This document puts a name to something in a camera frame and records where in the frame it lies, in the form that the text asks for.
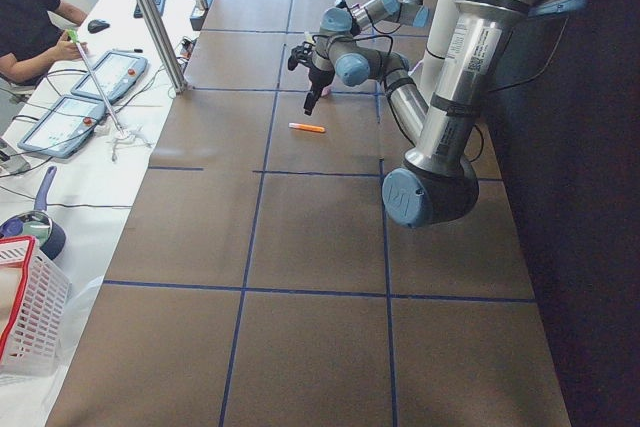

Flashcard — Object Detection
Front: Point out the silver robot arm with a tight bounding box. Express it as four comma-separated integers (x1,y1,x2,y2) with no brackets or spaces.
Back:
333,0,429,36
288,0,587,228

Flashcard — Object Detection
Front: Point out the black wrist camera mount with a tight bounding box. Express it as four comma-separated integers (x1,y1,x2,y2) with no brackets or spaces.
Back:
287,41,314,71

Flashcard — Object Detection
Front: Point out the aluminium frame post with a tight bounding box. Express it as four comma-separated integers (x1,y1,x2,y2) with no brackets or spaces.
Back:
136,0,187,94

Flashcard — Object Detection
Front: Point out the metal cup on black box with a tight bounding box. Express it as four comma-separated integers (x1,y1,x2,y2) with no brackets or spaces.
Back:
189,0,213,31

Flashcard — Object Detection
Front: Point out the black marker on desk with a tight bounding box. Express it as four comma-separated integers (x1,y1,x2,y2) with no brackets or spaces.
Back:
113,48,144,54

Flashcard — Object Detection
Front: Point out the far relay connector block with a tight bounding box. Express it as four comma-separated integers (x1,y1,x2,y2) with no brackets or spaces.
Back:
178,37,197,60

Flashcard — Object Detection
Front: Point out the lower teach pendant tablet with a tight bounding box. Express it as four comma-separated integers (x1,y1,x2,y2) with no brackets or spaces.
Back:
18,95,106,158

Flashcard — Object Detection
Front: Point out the black computer mouse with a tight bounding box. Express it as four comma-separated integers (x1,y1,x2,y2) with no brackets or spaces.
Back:
87,19,110,34

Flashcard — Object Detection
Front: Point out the orange marker pen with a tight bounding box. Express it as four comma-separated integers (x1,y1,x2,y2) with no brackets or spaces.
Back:
288,122,326,133

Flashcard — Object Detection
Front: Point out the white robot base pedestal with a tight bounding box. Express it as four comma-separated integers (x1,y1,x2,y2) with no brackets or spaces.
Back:
410,0,459,100

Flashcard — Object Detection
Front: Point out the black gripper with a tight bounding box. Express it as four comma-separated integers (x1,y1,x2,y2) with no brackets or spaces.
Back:
303,65,334,114

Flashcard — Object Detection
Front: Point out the red white plastic basket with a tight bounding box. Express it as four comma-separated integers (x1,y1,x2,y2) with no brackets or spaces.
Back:
1,236,70,377

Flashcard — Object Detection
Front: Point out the long metal grabber stick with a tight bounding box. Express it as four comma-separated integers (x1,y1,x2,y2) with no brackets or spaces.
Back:
65,29,133,141

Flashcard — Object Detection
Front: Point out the person in black shirt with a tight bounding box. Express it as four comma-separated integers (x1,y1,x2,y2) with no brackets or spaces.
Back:
1,0,87,85

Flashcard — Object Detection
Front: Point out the teach pendant tablet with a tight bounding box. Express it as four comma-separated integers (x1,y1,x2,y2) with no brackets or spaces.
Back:
71,50,148,104
18,95,106,158

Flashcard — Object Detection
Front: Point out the blue frying pan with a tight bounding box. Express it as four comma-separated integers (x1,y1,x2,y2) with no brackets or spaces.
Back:
1,166,66,260

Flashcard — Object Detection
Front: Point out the upper teach pendant tablet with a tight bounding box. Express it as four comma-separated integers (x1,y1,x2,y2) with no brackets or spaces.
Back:
71,50,148,104

